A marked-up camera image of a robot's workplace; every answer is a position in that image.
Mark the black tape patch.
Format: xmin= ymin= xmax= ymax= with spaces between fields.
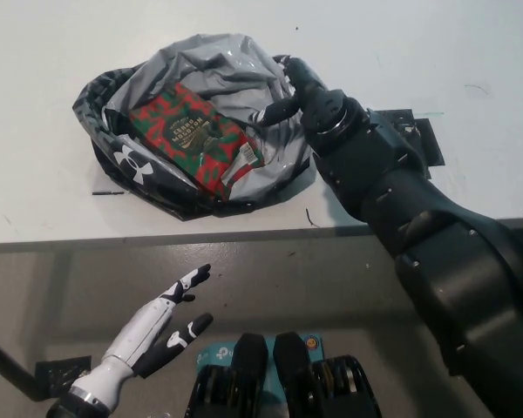
xmin=374 ymin=108 xmax=445 ymax=179

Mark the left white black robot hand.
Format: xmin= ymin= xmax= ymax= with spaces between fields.
xmin=69 ymin=264 xmax=214 ymax=413

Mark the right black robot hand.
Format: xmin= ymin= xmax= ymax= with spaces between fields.
xmin=248 ymin=58 xmax=367 ymax=139

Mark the red green coffee bean bag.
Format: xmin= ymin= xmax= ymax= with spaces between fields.
xmin=129 ymin=83 xmax=262 ymax=202

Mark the teal cardboard box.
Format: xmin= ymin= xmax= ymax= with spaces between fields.
xmin=194 ymin=333 xmax=328 ymax=418

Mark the black grey plastic bag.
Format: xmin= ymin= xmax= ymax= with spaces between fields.
xmin=71 ymin=34 xmax=317 ymax=222

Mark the black table leg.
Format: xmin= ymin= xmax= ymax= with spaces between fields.
xmin=0 ymin=333 xmax=49 ymax=401

